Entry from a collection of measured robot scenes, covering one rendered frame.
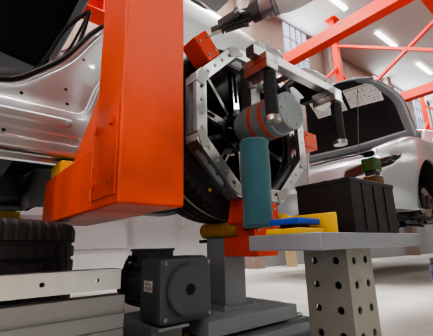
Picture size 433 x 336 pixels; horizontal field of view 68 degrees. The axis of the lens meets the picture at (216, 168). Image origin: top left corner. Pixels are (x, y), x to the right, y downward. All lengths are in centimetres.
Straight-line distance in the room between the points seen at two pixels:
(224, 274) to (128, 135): 64
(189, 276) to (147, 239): 452
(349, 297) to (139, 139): 53
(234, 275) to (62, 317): 63
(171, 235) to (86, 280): 493
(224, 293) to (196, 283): 23
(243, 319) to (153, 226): 449
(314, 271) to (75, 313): 49
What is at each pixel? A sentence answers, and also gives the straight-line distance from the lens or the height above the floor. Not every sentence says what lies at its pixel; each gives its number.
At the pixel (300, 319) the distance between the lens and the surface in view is 133.
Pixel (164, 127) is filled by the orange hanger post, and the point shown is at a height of 70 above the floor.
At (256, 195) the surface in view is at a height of 57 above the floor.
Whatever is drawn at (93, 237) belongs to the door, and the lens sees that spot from 508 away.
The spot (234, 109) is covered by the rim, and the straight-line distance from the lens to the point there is 125.
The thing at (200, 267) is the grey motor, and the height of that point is 37.
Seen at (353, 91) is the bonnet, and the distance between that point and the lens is 453.
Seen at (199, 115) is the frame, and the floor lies 82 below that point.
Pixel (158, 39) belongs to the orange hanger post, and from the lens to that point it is 86.
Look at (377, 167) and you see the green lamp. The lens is 97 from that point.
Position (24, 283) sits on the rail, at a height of 38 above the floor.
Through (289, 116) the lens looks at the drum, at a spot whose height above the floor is 83.
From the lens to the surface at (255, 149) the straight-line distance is 92.
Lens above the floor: 43
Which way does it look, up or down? 14 degrees up
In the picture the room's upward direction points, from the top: 1 degrees counter-clockwise
